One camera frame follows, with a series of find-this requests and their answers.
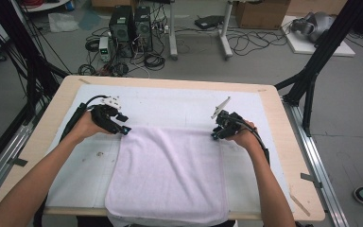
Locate black tape piece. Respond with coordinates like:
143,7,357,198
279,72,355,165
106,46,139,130
300,172,323,190
7,157,29,167

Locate blue floor sheet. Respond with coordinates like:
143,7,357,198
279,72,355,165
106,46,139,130
78,9,102,31

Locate lavender towel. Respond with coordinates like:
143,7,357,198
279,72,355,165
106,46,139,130
104,125,230,227

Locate white table mat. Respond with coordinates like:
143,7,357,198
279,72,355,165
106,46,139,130
43,83,296,216

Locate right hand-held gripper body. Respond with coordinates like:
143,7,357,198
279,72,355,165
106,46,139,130
210,96,244,140

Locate person's right hand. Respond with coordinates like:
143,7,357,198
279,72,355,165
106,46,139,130
231,120,260,152

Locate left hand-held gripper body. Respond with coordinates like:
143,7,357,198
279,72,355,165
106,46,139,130
90,96,123,134

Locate open cardboard box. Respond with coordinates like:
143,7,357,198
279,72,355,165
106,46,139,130
234,0,291,30

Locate flat black device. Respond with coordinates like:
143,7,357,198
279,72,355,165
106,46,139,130
194,14,225,30

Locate clear plastic bag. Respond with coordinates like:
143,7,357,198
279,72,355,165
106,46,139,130
47,11,80,33

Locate black floor cable tangle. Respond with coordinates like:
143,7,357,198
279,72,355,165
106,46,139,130
226,27,288,57

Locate grey rounded device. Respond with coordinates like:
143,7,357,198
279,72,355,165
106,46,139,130
290,11,337,44

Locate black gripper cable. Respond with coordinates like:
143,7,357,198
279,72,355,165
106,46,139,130
233,117,271,166
59,94,109,144

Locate white-legged desk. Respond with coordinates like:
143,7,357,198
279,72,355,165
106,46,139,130
168,0,234,61

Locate aluminium rail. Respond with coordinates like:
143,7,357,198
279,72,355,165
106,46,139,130
283,99,350,227
0,123,35,206

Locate black coiled cable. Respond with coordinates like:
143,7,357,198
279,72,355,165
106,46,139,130
78,63,95,77
84,38,100,53
143,52,166,72
112,62,130,77

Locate white floor board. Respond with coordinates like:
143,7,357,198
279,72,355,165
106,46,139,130
281,14,357,58

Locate black metal frame stand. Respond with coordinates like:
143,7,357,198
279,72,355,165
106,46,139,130
0,0,71,118
274,0,363,137

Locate white round table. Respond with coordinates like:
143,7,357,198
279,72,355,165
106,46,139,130
18,0,74,13

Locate white bench power supply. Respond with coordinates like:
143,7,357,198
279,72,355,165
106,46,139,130
98,36,112,62

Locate black computer tower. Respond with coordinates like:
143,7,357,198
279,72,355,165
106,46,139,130
108,5,134,59
133,5,154,53

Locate person's left hand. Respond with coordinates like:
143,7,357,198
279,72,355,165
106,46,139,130
70,110,112,143

